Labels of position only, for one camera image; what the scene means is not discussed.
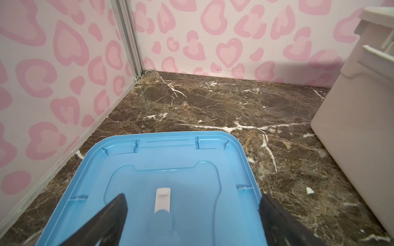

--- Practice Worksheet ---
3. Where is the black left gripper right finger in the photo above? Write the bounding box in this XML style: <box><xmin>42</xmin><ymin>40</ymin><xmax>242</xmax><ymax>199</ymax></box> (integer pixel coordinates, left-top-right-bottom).
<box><xmin>259</xmin><ymin>194</ymin><xmax>325</xmax><ymax>246</ymax></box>

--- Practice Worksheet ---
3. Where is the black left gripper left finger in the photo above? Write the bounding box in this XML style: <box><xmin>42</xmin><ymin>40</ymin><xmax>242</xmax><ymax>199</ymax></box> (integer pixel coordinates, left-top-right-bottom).
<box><xmin>60</xmin><ymin>193</ymin><xmax>128</xmax><ymax>246</ymax></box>

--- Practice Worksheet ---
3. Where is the blue plastic bin lid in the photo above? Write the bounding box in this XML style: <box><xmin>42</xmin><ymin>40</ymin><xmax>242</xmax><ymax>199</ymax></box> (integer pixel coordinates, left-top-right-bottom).
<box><xmin>38</xmin><ymin>131</ymin><xmax>267</xmax><ymax>246</ymax></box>

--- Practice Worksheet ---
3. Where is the white plastic storage bin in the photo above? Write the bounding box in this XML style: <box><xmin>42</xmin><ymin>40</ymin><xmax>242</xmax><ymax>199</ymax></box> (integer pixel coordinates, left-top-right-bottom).
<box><xmin>311</xmin><ymin>7</ymin><xmax>394</xmax><ymax>235</ymax></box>

